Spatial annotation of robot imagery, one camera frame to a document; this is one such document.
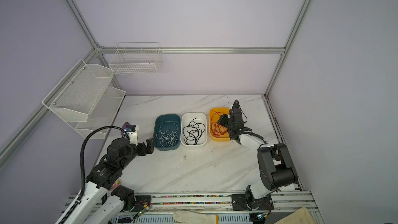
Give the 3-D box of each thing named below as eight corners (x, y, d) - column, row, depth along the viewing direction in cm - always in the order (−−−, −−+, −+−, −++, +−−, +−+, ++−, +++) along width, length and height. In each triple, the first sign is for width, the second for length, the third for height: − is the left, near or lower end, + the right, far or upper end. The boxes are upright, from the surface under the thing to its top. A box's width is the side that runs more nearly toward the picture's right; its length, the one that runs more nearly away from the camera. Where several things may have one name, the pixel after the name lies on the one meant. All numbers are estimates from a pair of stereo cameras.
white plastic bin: (179, 148, 94) (177, 143, 89) (182, 118, 109) (181, 112, 104) (207, 148, 94) (208, 143, 90) (207, 118, 109) (207, 112, 105)
